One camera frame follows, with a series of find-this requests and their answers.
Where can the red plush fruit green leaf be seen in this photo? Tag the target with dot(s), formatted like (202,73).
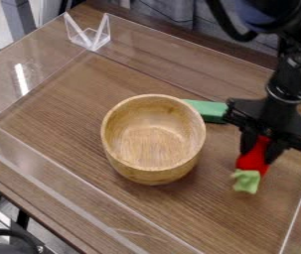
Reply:
(250,168)

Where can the green sponge block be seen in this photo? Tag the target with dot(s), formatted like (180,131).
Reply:
(210,110)

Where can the wooden bowl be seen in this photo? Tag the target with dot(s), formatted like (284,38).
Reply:
(152,134)

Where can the clear acrylic corner bracket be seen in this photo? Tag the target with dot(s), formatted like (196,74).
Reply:
(88,38)

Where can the black metal device base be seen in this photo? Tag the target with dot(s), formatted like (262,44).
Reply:
(21,243)

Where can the clear acrylic tray enclosure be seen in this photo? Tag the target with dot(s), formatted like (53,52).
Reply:
(104,160)

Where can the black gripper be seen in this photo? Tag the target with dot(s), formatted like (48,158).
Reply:
(270,117)

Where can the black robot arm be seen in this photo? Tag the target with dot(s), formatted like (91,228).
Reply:
(270,17)

